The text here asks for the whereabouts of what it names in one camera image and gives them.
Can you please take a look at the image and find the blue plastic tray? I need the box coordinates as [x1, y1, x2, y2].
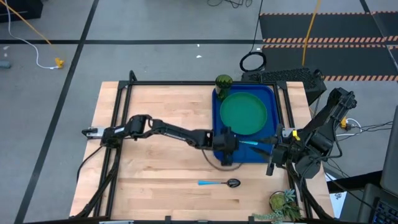
[211, 83, 281, 164]

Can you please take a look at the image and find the backlit black keyboard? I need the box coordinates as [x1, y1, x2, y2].
[371, 198, 398, 224]

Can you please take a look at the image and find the grey monitor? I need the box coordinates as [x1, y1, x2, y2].
[379, 105, 398, 197]

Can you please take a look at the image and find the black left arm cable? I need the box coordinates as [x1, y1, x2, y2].
[201, 149, 244, 172]

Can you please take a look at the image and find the green ribbed cup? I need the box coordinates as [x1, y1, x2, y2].
[214, 73, 234, 101]

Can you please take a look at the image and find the black metal table frame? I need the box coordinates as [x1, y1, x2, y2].
[74, 70, 335, 220]

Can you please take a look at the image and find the black box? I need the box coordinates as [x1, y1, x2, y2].
[0, 0, 44, 23]

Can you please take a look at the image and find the potted succulent plant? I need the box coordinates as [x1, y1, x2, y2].
[251, 189, 304, 223]

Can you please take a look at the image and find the black coiled cable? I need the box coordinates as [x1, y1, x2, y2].
[239, 0, 267, 73]

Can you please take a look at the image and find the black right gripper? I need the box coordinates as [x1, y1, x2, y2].
[249, 124, 299, 175]

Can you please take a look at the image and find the green round plate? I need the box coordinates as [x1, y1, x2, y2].
[219, 91, 268, 136]

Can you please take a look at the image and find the black spoon with blue handle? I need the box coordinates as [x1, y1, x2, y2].
[198, 178, 242, 189]

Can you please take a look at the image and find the black mat with hazard stripes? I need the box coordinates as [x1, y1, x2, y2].
[259, 11, 398, 82]

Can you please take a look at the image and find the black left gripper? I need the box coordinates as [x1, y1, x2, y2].
[213, 126, 241, 167]

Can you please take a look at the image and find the yellow plug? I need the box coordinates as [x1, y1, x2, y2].
[340, 116, 352, 131]

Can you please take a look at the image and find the white floor cable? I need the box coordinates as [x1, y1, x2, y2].
[3, 0, 60, 70]

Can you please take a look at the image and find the yellow floor cable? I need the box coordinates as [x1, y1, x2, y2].
[301, 0, 322, 67]
[0, 0, 62, 63]

